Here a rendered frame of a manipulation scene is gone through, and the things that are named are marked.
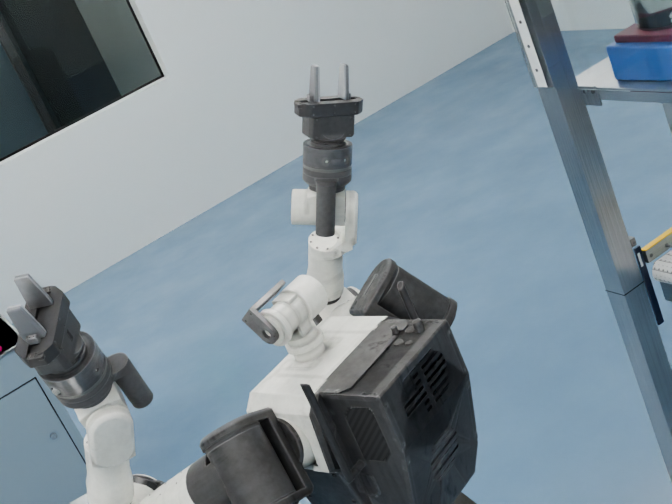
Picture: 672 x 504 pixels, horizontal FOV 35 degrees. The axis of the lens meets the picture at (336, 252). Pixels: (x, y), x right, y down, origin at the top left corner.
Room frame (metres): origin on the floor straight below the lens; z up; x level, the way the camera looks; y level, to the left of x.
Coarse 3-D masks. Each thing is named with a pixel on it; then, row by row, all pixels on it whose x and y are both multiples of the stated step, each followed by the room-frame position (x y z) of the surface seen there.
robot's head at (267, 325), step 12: (276, 288) 1.57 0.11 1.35; (264, 300) 1.54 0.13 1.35; (252, 312) 1.52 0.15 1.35; (264, 312) 1.53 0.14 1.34; (252, 324) 1.53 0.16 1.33; (264, 324) 1.51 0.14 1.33; (276, 324) 1.51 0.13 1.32; (264, 336) 1.52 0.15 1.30; (276, 336) 1.51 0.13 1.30; (288, 336) 1.51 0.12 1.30
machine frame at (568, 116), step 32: (544, 96) 2.12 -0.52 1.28; (576, 96) 2.10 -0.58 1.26; (576, 128) 2.09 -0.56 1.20; (576, 160) 2.09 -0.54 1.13; (576, 192) 2.13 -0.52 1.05; (608, 192) 2.10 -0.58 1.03; (608, 224) 2.09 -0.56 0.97; (608, 256) 2.09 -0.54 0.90; (608, 288) 2.13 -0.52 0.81; (640, 288) 2.10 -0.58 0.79; (640, 320) 2.09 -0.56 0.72; (640, 352) 2.09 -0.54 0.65; (640, 384) 2.13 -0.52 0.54
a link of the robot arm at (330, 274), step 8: (312, 264) 1.89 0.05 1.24; (320, 264) 1.87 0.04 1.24; (328, 264) 1.87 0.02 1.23; (336, 264) 1.88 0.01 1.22; (312, 272) 1.90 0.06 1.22; (320, 272) 1.88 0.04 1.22; (328, 272) 1.88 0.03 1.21; (336, 272) 1.89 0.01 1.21; (320, 280) 1.89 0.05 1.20; (328, 280) 1.89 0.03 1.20; (336, 280) 1.89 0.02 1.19; (328, 288) 1.89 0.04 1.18; (336, 288) 1.90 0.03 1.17; (344, 288) 1.95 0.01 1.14; (328, 296) 1.90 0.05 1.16; (336, 296) 1.90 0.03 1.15; (344, 296) 1.93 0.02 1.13; (352, 296) 1.93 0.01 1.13; (328, 304) 1.91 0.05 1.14; (336, 304) 1.91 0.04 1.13; (320, 312) 1.89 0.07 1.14; (328, 312) 1.90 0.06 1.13; (320, 320) 1.88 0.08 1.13
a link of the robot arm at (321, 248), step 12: (348, 192) 1.85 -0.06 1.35; (348, 204) 1.82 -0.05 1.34; (348, 216) 1.82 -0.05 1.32; (336, 228) 1.90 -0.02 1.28; (348, 228) 1.83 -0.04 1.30; (312, 240) 1.89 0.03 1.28; (324, 240) 1.89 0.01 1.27; (336, 240) 1.88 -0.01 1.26; (348, 240) 1.84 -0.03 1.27; (312, 252) 1.88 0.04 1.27; (324, 252) 1.86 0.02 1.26; (336, 252) 1.86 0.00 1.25
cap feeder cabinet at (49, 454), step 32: (0, 320) 3.88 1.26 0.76; (0, 352) 3.55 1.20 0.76; (0, 384) 3.50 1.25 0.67; (32, 384) 3.53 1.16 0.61; (0, 416) 3.48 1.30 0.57; (32, 416) 3.51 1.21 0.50; (64, 416) 3.55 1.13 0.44; (0, 448) 3.46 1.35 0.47; (32, 448) 3.49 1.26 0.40; (64, 448) 3.53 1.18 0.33; (0, 480) 3.44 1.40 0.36; (32, 480) 3.47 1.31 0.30; (64, 480) 3.51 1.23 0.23
